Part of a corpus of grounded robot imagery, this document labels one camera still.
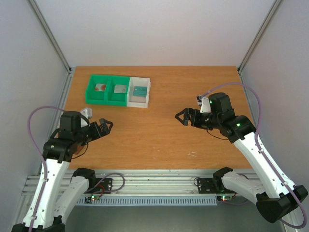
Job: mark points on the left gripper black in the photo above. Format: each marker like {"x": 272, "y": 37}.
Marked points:
{"x": 105, "y": 130}

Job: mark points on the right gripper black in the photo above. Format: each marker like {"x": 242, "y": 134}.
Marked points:
{"x": 190, "y": 116}

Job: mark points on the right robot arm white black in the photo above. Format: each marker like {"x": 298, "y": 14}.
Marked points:
{"x": 277, "y": 195}

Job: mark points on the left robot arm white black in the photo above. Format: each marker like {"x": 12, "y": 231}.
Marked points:
{"x": 48, "y": 212}

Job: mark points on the white card with red dots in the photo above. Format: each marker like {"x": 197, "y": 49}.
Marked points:
{"x": 100, "y": 87}

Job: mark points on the grey card in bin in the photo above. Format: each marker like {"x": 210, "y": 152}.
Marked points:
{"x": 120, "y": 88}

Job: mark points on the teal card in bin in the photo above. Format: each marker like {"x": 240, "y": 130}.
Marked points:
{"x": 140, "y": 91}

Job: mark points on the green two-compartment bin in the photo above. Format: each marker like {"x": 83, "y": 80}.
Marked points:
{"x": 108, "y": 97}

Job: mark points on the white plastic bin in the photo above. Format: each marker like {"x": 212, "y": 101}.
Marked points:
{"x": 134, "y": 101}

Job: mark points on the left controller board with LEDs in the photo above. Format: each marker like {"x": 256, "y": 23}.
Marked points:
{"x": 93, "y": 198}

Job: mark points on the controller board with leds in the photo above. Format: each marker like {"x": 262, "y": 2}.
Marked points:
{"x": 93, "y": 198}
{"x": 225, "y": 198}

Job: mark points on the right controller board with LEDs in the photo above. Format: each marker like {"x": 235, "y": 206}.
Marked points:
{"x": 225, "y": 198}

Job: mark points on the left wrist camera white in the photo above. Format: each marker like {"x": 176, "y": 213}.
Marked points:
{"x": 86, "y": 116}

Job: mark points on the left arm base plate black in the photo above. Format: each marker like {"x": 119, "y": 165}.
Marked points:
{"x": 104, "y": 185}

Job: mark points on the aluminium rail frame front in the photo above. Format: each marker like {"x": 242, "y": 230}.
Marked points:
{"x": 166, "y": 182}

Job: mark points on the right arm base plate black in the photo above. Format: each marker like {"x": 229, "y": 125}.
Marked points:
{"x": 207, "y": 186}

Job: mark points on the grey slotted cable duct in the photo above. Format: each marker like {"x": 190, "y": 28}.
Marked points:
{"x": 113, "y": 201}

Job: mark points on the left aluminium corner post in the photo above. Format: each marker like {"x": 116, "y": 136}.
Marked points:
{"x": 37, "y": 12}

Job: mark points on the aluminium corner post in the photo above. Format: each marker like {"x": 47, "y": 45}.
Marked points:
{"x": 260, "y": 33}
{"x": 37, "y": 12}

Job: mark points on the right aluminium corner post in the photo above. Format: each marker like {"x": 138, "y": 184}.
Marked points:
{"x": 260, "y": 33}

